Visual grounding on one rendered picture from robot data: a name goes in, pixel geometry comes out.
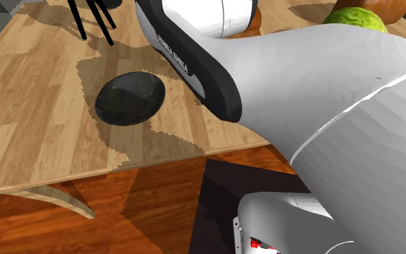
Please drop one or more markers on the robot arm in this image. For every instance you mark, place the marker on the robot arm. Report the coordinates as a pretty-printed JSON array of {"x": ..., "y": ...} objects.
[{"x": 311, "y": 88}]

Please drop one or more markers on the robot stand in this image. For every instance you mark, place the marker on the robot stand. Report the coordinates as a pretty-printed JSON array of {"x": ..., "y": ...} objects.
[{"x": 220, "y": 200}]

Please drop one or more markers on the black bowl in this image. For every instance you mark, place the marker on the black bowl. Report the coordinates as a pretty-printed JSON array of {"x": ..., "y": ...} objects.
[{"x": 129, "y": 98}]

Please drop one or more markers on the orange-brown round object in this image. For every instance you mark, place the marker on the orange-brown round object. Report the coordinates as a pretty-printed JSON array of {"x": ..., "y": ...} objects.
[{"x": 253, "y": 24}]

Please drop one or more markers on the black thin-legged object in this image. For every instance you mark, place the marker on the black thin-legged object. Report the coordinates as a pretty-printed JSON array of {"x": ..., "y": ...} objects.
[{"x": 99, "y": 19}]

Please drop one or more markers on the light wooden table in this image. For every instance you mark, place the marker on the light wooden table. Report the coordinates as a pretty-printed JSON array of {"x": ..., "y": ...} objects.
[{"x": 30, "y": 105}]

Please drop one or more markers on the green round fruit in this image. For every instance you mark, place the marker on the green round fruit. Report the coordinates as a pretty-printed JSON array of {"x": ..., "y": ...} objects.
[{"x": 355, "y": 18}]

